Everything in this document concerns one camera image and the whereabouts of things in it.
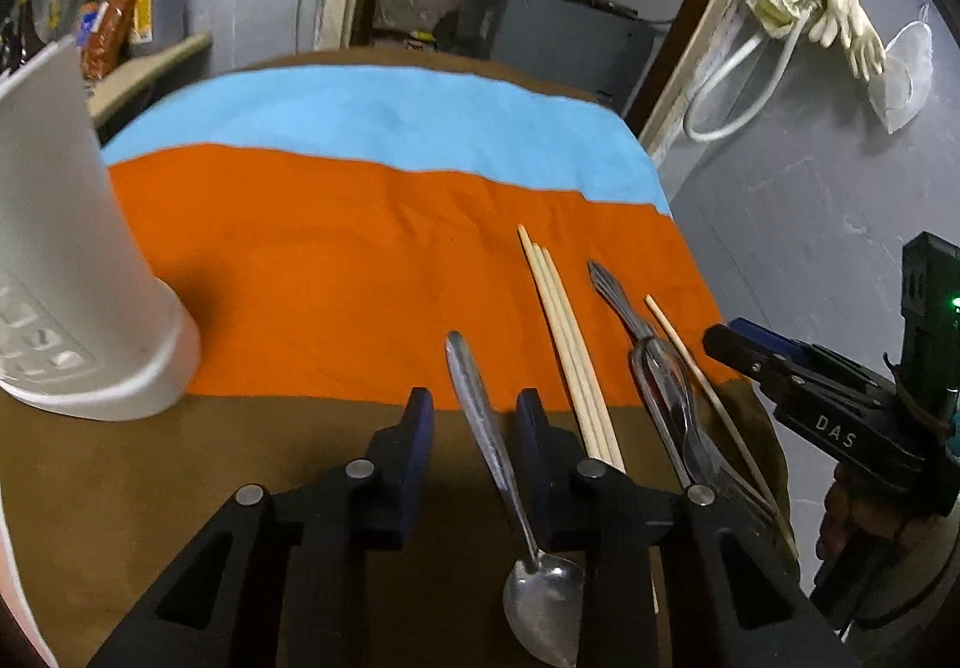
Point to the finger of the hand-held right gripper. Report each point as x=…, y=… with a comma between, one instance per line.
x=765, y=335
x=739, y=353

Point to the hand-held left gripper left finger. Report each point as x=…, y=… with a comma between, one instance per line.
x=420, y=435

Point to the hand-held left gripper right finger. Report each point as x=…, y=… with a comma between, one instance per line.
x=531, y=435

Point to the metal spoon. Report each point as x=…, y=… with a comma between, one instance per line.
x=679, y=428
x=544, y=600

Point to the metal fork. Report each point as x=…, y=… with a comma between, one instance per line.
x=611, y=297
x=739, y=488

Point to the white plastic utensil holder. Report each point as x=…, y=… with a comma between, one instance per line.
x=67, y=226

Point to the person's right hand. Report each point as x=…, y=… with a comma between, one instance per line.
x=862, y=518

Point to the striped tablecloth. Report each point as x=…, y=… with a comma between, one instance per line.
x=337, y=248

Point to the clear plastic bag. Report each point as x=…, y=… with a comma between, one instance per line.
x=904, y=83

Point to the cream rubber glove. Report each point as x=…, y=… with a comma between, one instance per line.
x=780, y=1
x=847, y=16

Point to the grey cabinet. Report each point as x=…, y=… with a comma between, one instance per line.
x=555, y=38

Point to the wooden counter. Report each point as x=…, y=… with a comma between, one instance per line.
x=150, y=68

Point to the blue white packet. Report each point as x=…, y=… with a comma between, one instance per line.
x=90, y=17

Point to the large dark sauce bottle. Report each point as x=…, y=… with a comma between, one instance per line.
x=28, y=31

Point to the wooden door frame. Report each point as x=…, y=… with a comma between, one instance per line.
x=697, y=38

